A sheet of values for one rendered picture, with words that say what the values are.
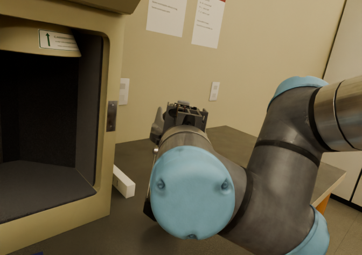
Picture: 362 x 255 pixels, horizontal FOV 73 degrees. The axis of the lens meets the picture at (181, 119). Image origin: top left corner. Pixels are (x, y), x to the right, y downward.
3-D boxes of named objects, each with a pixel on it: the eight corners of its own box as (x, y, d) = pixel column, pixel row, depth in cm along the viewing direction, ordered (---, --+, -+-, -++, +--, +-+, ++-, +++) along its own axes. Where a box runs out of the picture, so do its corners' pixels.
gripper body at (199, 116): (205, 108, 46) (216, 119, 35) (196, 150, 48) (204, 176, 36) (166, 101, 46) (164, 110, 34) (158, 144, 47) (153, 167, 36)
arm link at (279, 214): (348, 181, 27) (267, 131, 25) (327, 293, 23) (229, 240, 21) (297, 183, 34) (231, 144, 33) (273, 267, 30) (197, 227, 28)
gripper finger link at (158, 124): (160, 103, 55) (177, 111, 47) (155, 128, 56) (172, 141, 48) (147, 101, 53) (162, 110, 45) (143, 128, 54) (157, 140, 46)
